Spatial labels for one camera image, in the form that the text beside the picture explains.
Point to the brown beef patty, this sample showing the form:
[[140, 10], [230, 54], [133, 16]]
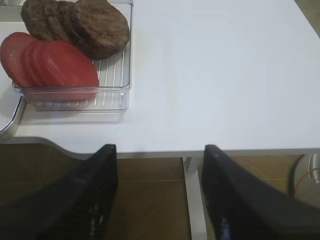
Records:
[[54, 17], [101, 30], [33, 16], [63, 9]]

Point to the white table leg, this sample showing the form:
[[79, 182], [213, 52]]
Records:
[[191, 183]]

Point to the rear red tomato slice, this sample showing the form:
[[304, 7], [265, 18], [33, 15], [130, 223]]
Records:
[[11, 50]]

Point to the front brown beef patty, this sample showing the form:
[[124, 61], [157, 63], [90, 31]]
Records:
[[101, 30]]

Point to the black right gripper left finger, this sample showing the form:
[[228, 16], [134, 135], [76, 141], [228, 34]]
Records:
[[75, 207]]

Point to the rear brown beef patty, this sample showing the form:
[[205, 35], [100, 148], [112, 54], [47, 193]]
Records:
[[33, 16]]

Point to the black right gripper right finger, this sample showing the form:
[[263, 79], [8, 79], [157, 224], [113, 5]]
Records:
[[242, 207]]

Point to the front red tomato slice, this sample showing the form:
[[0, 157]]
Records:
[[68, 71]]

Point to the clear patty tomato container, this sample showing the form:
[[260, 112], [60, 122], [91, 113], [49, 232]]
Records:
[[114, 75]]

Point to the large metal baking tray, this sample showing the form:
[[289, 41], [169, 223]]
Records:
[[11, 103]]

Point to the red tomato slice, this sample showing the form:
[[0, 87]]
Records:
[[68, 71], [37, 65], [11, 50], [30, 76]]

